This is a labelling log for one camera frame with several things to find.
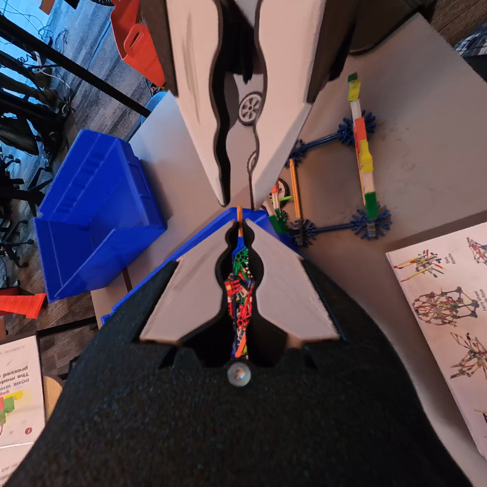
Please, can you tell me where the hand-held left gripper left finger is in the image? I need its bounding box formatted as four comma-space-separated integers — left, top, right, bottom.
139, 220, 238, 345

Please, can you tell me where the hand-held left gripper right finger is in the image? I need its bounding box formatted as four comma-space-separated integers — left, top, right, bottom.
245, 219, 341, 347

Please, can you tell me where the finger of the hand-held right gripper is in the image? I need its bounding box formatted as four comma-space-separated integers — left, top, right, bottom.
165, 0, 231, 208
248, 0, 326, 210

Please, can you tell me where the pile of colourful toy pieces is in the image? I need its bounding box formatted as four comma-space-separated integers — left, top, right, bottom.
224, 243, 256, 359

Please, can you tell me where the blue plastic bin with tag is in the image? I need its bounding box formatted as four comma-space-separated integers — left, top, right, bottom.
101, 207, 305, 324

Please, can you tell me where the toy construction frame model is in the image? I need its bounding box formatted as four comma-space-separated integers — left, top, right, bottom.
263, 72, 392, 246

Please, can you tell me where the light blue round stool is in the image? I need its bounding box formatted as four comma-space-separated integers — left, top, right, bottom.
138, 91, 169, 128

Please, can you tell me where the orange plastic tote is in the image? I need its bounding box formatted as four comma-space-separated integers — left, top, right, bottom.
121, 21, 167, 88

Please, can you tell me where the red plastic tote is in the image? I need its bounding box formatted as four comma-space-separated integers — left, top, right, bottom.
110, 0, 141, 39

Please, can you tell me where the black metal bar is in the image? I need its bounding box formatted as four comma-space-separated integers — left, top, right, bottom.
0, 15, 152, 118

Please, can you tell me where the white instruction booklet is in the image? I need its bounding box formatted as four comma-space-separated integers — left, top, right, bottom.
385, 222, 487, 462

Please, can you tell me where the orange plastic object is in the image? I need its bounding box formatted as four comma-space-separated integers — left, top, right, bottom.
0, 292, 47, 319

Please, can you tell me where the white printed task card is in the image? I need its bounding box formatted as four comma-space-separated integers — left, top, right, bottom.
0, 335, 46, 487

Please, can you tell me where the dark rounded base plate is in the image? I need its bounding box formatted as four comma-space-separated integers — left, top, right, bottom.
348, 0, 436, 55

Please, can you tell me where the wooden desk with black frame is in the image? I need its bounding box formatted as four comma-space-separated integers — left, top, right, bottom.
40, 0, 115, 15

